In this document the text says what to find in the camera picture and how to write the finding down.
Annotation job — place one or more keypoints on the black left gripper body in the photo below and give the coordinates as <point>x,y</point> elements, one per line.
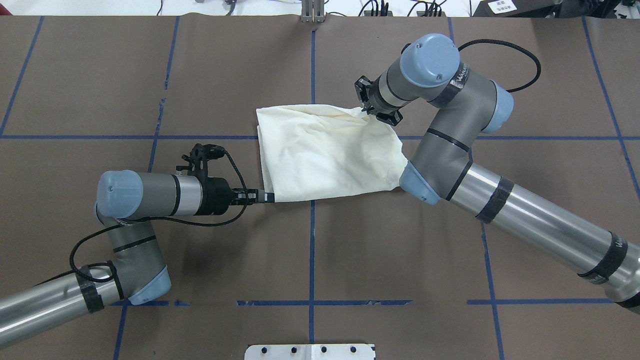
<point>216,195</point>

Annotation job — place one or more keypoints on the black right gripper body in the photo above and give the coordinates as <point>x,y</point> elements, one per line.
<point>370,102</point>

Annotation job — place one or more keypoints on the black box with label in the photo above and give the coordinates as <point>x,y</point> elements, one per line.
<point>516,8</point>

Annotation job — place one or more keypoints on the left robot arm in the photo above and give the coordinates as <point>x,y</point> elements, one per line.
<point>123,261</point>

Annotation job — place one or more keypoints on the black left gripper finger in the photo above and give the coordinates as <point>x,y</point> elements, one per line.
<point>265,197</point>

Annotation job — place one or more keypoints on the aluminium frame post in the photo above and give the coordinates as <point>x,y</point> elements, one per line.
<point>313,11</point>

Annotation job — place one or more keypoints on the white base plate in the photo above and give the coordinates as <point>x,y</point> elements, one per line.
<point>322,351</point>

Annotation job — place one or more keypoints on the white long-sleeve cat shirt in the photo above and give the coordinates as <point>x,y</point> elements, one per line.
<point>320,151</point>

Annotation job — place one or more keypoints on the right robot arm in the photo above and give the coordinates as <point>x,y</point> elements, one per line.
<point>468,104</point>

